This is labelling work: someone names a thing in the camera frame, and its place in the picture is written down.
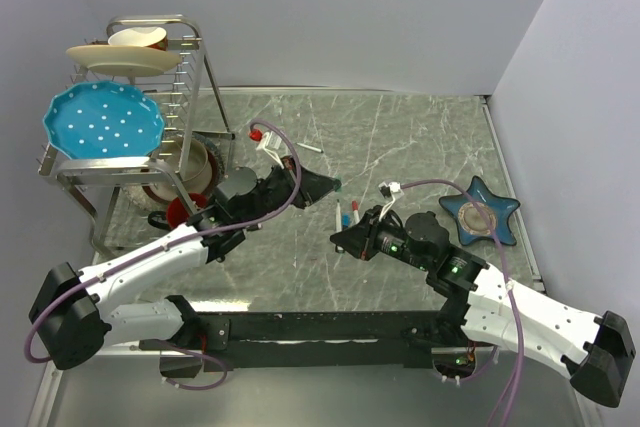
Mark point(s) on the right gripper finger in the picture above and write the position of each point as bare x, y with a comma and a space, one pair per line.
359, 249
356, 232

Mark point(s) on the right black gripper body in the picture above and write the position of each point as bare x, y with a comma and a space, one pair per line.
391, 239

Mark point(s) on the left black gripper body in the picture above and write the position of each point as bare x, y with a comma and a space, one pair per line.
275, 192

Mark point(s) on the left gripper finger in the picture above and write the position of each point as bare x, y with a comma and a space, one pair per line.
312, 191
313, 179

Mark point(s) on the green pen cap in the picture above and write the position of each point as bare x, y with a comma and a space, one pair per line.
338, 187

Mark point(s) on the white pen green tip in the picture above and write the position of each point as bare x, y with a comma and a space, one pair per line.
338, 217

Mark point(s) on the white pen black tip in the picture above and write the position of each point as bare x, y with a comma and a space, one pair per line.
310, 148

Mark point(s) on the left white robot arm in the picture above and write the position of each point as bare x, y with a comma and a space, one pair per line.
77, 313

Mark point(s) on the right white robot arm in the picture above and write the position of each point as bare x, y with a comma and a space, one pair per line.
594, 352

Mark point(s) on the cream deep bowl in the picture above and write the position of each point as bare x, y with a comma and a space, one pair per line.
198, 172

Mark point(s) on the blue star-shaped dish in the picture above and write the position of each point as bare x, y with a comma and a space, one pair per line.
480, 212

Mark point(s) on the red mug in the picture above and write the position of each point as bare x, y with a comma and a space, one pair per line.
168, 219

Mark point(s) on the patterned rim plate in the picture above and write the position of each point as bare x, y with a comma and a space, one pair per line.
143, 198

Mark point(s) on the metal dish rack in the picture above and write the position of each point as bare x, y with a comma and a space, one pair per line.
96, 185

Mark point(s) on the blue polka dot plate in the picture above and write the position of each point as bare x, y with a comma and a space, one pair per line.
103, 119

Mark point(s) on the white and red bowl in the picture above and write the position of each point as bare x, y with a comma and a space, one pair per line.
150, 37

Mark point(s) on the cream flat plate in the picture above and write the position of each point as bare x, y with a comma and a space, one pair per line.
124, 61

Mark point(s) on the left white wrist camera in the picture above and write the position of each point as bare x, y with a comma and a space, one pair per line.
267, 143

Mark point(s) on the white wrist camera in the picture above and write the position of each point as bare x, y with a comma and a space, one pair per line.
267, 143
391, 192

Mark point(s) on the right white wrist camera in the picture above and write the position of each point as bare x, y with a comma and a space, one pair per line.
391, 192

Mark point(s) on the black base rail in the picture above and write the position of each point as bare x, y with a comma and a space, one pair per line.
320, 339

